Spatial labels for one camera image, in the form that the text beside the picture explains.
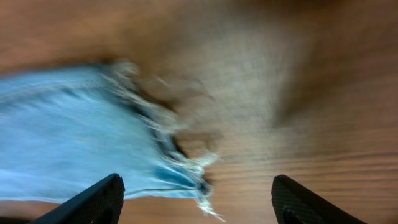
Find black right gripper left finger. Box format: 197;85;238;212
29;174;124;224

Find light blue denim jeans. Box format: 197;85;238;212
1;62;218;215

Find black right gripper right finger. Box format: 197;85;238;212
271;175;365;224

